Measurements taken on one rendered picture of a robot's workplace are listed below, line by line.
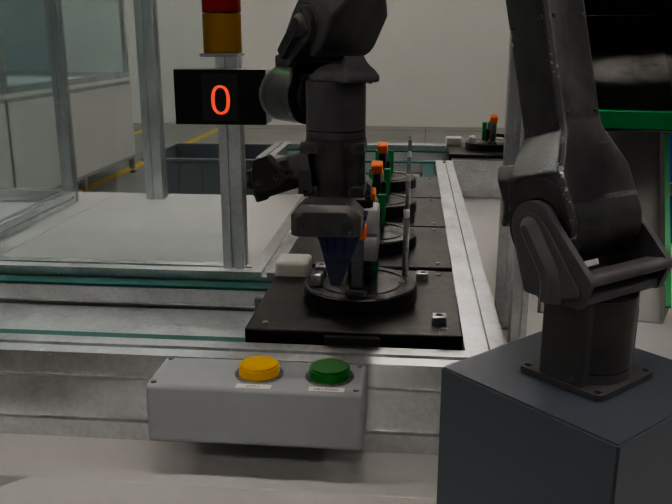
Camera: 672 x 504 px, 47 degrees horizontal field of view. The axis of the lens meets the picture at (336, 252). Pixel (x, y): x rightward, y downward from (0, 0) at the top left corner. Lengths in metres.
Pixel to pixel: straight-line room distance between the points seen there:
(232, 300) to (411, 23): 10.41
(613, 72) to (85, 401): 0.70
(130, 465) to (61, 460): 0.07
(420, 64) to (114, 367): 10.67
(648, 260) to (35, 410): 0.65
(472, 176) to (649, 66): 1.19
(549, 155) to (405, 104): 10.94
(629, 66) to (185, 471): 0.67
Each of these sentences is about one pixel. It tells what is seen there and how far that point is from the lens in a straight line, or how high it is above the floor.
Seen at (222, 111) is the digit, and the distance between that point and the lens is 1.04.
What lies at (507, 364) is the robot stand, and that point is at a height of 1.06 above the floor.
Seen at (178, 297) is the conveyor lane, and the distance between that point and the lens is 1.11.
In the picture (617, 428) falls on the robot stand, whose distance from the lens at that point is 0.50.
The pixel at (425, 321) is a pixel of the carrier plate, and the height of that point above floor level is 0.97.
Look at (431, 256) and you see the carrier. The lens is 1.15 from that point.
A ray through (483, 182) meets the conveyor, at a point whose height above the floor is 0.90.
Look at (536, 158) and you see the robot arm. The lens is 0.52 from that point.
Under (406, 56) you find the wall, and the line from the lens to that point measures 11.41.
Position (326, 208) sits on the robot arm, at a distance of 0.67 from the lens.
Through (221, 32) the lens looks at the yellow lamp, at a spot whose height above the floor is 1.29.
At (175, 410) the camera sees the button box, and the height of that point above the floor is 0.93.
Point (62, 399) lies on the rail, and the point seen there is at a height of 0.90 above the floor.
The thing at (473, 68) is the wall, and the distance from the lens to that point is 11.42.
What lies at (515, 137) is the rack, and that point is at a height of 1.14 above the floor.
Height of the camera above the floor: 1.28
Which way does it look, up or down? 16 degrees down
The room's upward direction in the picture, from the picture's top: straight up
